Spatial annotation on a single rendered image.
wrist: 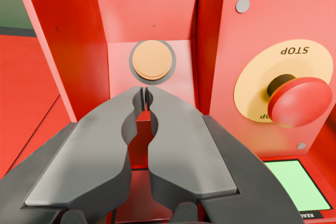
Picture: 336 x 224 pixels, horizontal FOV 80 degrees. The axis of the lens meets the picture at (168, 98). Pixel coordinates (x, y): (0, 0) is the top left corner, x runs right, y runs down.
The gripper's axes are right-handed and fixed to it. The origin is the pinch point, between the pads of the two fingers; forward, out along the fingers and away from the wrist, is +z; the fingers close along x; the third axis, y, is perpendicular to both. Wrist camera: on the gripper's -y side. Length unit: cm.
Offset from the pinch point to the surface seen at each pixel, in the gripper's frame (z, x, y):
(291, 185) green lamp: -0.6, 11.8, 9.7
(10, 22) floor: 81, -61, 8
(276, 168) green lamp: 1.0, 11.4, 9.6
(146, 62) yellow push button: 7.1, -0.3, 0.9
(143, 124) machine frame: 24.4, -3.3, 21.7
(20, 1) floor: 80, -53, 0
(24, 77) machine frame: 41, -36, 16
